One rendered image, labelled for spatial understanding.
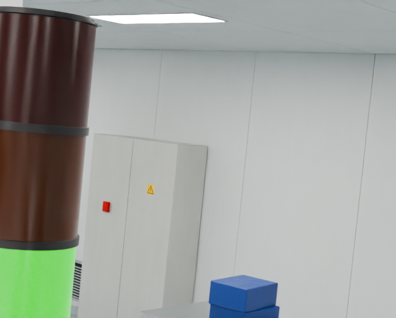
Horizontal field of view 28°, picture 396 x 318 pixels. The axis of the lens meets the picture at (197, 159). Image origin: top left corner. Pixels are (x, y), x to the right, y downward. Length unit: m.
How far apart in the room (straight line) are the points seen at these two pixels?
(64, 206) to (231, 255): 6.95
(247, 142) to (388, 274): 1.77
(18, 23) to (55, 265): 0.10
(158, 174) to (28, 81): 6.99
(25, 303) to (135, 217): 7.21
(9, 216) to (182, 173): 6.90
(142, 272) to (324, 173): 2.03
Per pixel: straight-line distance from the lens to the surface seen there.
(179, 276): 7.44
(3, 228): 0.35
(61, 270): 0.36
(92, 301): 8.11
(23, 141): 0.34
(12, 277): 0.35
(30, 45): 0.34
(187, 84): 7.71
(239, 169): 7.21
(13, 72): 0.34
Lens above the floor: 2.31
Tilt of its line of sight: 3 degrees down
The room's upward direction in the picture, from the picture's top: 6 degrees clockwise
